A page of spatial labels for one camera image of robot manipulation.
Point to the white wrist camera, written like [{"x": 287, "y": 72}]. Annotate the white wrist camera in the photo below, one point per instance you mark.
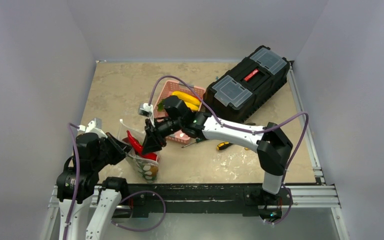
[
  {"x": 147, "y": 110},
  {"x": 94, "y": 126}
]

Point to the clear zip top bag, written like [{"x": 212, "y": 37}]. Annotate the clear zip top bag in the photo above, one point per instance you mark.
[{"x": 132, "y": 157}]

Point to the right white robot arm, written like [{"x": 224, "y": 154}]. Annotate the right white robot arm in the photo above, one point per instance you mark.
[{"x": 271, "y": 144}]

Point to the green handled screwdriver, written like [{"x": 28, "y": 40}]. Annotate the green handled screwdriver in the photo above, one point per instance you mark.
[{"x": 198, "y": 140}]

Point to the pink plastic basket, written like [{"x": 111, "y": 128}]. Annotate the pink plastic basket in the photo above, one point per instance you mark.
[{"x": 166, "y": 92}]

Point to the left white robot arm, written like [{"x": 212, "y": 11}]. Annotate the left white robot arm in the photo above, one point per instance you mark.
[{"x": 86, "y": 208}]

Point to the yellow lemon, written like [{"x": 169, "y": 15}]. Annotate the yellow lemon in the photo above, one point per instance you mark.
[{"x": 153, "y": 171}]

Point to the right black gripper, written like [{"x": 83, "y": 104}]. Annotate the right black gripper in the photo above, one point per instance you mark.
[{"x": 155, "y": 131}]

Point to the yellow banana bunch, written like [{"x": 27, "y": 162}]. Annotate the yellow banana bunch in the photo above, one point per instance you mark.
[{"x": 191, "y": 102}]

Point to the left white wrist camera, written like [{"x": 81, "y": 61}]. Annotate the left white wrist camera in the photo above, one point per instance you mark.
[{"x": 94, "y": 126}]

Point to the red chili pepper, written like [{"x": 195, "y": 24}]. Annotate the red chili pepper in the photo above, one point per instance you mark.
[{"x": 138, "y": 148}]

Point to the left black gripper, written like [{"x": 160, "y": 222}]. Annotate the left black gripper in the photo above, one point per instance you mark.
[{"x": 121, "y": 148}]

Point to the green leafy vegetable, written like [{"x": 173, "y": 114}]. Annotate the green leafy vegetable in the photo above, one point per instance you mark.
[{"x": 160, "y": 106}]

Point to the black plastic toolbox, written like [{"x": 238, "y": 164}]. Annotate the black plastic toolbox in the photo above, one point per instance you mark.
[{"x": 242, "y": 90}]

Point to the black yellow screwdriver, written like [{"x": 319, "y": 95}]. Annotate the black yellow screwdriver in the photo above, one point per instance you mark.
[{"x": 223, "y": 146}]

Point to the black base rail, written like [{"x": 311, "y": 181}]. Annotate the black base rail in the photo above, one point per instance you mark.
[{"x": 246, "y": 199}]

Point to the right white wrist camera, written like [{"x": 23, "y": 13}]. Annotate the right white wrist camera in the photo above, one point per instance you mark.
[{"x": 147, "y": 110}]

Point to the green bell pepper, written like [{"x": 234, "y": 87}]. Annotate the green bell pepper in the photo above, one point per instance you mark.
[{"x": 142, "y": 167}]

